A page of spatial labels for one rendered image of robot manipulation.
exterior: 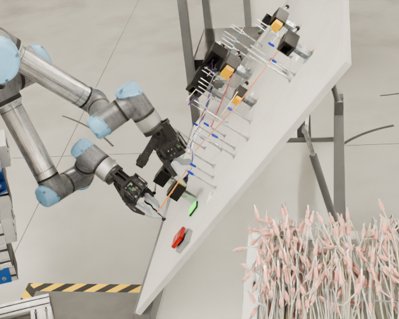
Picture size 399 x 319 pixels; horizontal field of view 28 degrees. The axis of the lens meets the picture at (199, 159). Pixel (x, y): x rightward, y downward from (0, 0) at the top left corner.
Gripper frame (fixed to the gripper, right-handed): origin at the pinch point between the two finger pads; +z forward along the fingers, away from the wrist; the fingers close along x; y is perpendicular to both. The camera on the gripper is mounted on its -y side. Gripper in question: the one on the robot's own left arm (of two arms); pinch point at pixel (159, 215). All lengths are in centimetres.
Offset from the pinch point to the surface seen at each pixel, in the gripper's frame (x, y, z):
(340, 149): 66, -9, 31
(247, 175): 7, 50, 18
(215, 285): -3.2, -9.0, 27.6
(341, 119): 84, -21, 23
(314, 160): 26, 45, 28
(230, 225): 23.4, -26.3, 17.6
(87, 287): -2, -147, -25
